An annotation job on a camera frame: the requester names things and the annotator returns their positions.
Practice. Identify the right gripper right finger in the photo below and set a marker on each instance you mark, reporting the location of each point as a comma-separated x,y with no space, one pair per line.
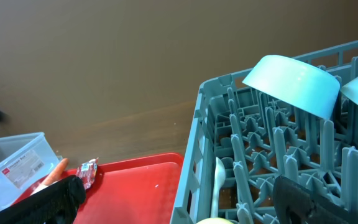
329,200

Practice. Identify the red snack wrapper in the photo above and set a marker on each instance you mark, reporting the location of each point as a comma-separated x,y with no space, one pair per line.
87,172

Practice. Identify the orange carrot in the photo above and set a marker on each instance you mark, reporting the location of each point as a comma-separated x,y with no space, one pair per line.
54,176

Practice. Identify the grey dishwasher rack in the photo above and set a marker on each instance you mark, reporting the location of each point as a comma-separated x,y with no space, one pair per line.
259,138

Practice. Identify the yellow cup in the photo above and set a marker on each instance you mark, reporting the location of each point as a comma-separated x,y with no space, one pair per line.
215,220

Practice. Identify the white plastic spoon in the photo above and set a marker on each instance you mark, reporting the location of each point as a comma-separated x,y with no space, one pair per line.
219,180

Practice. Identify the light blue bowl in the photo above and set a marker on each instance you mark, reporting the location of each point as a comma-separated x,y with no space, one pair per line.
299,84

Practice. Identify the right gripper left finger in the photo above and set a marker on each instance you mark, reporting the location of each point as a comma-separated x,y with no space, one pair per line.
57,203

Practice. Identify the clear plastic storage bin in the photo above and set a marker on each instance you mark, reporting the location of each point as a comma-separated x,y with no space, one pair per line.
24,159

